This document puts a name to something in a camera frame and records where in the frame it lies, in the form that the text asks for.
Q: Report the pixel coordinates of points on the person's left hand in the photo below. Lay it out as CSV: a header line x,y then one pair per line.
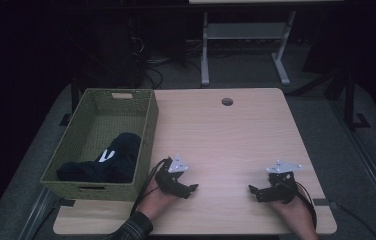
x,y
156,203

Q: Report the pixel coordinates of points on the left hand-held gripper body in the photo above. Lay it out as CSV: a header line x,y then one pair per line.
x,y
164,180

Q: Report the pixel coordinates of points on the grey tape strip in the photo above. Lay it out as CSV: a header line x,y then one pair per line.
x,y
321,202

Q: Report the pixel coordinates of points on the aluminium floor rail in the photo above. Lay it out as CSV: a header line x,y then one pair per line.
x,y
37,213
369,166

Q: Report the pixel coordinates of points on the black metal stand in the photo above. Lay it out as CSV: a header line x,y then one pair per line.
x,y
350,100

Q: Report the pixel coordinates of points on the person's right hand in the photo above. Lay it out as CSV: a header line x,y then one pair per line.
x,y
297,215

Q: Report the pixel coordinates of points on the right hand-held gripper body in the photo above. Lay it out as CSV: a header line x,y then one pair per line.
x,y
284,190

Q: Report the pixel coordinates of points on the white metal stand frame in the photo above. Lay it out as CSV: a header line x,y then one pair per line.
x,y
242,31

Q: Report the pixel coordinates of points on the green woven basket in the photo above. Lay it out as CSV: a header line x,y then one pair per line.
x,y
76,192

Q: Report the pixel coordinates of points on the dark blue fishbone print garment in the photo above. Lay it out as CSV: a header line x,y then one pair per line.
x,y
117,166

